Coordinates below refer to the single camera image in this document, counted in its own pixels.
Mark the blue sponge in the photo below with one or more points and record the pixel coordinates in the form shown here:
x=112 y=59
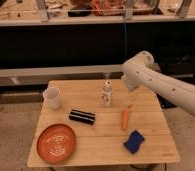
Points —
x=134 y=141

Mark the orange carrot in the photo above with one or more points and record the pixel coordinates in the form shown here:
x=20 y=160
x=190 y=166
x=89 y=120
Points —
x=125 y=117

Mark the long background shelf bench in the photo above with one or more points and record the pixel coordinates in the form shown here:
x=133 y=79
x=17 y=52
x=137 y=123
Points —
x=36 y=76

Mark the black striped block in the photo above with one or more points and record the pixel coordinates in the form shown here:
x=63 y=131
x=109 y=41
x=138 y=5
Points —
x=81 y=116

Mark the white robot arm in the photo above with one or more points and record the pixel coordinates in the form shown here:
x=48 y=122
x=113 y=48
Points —
x=138 y=71

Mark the white plastic cup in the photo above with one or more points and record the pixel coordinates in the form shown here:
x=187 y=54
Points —
x=52 y=96

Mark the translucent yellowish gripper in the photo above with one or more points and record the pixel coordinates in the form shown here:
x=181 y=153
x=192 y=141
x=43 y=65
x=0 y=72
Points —
x=132 y=96

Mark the white plastic bottle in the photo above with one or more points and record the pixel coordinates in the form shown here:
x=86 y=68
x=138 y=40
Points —
x=106 y=94

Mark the orange round plate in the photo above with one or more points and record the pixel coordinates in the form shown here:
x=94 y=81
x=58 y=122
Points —
x=56 y=143

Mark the wooden table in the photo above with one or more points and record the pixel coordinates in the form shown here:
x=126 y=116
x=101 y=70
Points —
x=102 y=142

